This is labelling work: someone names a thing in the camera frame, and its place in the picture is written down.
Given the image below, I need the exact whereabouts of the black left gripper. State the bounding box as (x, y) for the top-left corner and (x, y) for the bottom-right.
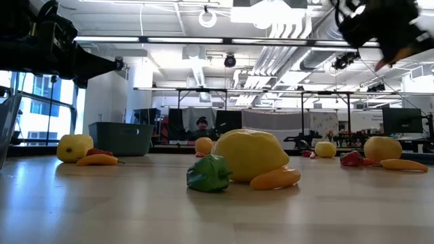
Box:
(0, 37), (119, 90)

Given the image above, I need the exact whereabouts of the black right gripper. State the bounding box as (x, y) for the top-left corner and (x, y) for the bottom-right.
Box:
(338, 0), (434, 65)

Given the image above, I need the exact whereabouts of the yellow plastic lemon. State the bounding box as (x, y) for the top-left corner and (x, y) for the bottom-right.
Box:
(363, 136), (403, 163)
(56, 134), (94, 164)
(314, 141), (337, 159)
(210, 128), (291, 183)

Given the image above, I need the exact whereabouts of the red bell pepper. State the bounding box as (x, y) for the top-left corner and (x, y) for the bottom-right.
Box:
(340, 150), (364, 167)
(86, 148), (115, 157)

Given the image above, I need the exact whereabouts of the orange chili pepper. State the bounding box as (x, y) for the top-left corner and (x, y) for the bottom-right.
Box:
(379, 159), (429, 173)
(250, 165), (302, 190)
(75, 154), (125, 167)

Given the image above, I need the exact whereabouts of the orange-tinted yellow lemon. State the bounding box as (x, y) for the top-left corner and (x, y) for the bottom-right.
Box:
(195, 136), (215, 156)

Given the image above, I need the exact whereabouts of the large glass window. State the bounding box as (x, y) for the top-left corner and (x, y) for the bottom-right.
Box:
(0, 69), (86, 146)

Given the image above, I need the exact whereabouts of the teal plastic basket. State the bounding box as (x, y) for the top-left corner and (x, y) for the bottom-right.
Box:
(88, 121), (155, 157)

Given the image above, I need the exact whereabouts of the black computer monitor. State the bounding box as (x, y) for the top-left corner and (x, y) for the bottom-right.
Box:
(382, 107), (424, 134)

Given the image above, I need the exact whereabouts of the grey translucent plastic basket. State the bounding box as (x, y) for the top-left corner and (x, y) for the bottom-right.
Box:
(0, 94), (23, 170)

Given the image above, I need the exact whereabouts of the black partition panel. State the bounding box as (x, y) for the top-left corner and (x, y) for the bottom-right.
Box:
(168, 108), (184, 140)
(216, 110), (243, 135)

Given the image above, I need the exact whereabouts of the LED light bar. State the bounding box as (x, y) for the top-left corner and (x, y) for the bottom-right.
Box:
(74, 35), (380, 47)

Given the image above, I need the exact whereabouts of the person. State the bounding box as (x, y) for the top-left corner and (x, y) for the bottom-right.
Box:
(191, 116), (218, 142)

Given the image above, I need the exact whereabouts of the grey fabric curtain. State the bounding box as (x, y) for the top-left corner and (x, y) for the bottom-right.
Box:
(241, 108), (311, 150)

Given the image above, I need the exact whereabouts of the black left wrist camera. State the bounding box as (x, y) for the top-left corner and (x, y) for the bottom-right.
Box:
(35, 13), (78, 57)

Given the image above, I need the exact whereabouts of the black ceiling camera rig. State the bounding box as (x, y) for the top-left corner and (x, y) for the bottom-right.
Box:
(331, 50), (361, 71)

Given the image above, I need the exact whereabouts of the black aluminium table frame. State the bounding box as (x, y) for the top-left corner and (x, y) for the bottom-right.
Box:
(6, 144), (434, 166)

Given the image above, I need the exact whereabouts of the distant black workstation frame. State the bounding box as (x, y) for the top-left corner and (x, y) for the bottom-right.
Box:
(133, 86), (434, 143)

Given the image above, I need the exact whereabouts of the white coiled cable ring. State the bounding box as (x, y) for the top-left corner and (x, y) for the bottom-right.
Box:
(198, 9), (218, 28)

